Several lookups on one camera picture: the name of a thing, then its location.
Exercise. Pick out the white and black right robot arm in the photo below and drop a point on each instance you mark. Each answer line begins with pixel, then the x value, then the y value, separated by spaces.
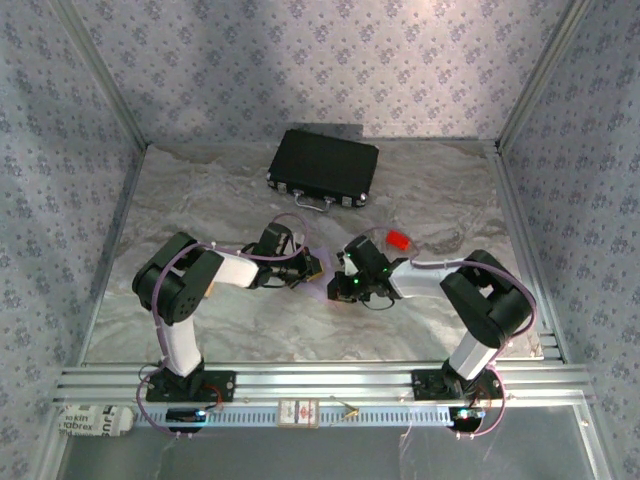
pixel 420 280

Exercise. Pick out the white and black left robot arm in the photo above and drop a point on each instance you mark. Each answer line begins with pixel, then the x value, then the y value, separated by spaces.
pixel 235 270

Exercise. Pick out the small red block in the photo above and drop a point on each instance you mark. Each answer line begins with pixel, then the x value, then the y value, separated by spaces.
pixel 397 239

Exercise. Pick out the small gold clip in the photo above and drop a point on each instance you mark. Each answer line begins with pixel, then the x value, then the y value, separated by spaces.
pixel 351 413

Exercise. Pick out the small red-white card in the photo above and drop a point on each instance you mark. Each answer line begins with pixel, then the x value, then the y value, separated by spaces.
pixel 298 413

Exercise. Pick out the white printed paper roll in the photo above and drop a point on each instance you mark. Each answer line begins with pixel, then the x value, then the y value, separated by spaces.
pixel 90 420

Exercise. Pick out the wide aluminium mounting rail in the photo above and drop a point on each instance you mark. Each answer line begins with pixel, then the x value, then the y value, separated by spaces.
pixel 325 382

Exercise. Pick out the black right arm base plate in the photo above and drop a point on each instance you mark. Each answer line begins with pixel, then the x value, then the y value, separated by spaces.
pixel 425 385

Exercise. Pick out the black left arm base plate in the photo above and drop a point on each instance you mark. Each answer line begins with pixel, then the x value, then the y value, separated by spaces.
pixel 225 387

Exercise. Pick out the aluminium frame rail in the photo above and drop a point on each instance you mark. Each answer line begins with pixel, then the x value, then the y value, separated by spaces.
pixel 522 250
pixel 111 250

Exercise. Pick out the aluminium frame post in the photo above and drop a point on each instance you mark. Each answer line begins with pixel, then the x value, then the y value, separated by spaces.
pixel 102 75
pixel 542 75
pixel 597 445
pixel 52 460

